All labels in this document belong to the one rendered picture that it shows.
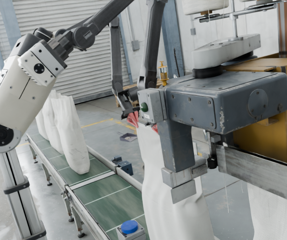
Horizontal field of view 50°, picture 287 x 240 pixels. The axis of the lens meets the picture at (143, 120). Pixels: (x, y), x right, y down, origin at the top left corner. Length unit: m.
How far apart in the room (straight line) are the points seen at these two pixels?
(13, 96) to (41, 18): 7.24
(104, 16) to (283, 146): 0.76
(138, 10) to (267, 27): 3.88
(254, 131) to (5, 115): 0.93
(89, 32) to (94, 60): 7.59
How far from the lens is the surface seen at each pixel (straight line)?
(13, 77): 1.26
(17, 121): 1.33
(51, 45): 1.13
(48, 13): 8.51
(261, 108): 0.79
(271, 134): 1.03
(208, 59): 0.91
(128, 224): 1.15
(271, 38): 7.28
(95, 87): 8.75
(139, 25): 9.43
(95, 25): 1.16
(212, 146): 1.07
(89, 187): 2.60
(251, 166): 0.93
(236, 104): 0.74
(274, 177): 0.89
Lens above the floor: 1.48
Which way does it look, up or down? 15 degrees down
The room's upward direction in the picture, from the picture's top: 10 degrees counter-clockwise
